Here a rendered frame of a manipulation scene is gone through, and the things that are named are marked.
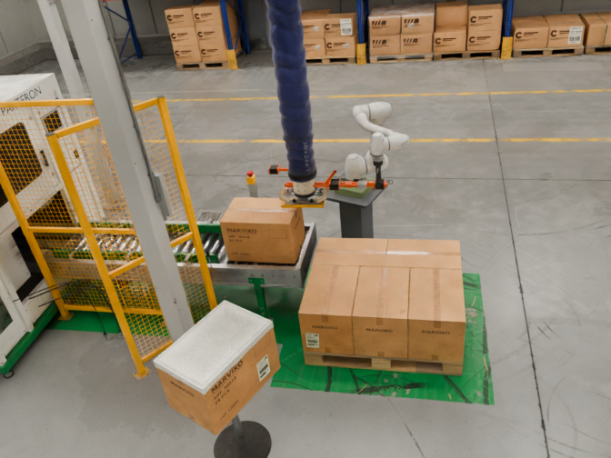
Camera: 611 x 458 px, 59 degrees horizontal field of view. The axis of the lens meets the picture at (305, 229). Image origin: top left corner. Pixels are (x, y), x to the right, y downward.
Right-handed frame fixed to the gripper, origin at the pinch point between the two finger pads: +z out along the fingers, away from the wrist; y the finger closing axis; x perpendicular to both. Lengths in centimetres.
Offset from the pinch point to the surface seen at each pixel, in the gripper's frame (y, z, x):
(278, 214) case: 7, 24, -82
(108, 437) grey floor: 162, 119, -186
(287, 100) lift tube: 13, -74, -61
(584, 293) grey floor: -21, 119, 171
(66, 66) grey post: -158, -58, -347
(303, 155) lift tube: 11, -30, -55
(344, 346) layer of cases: 81, 97, -23
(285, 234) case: 22, 35, -74
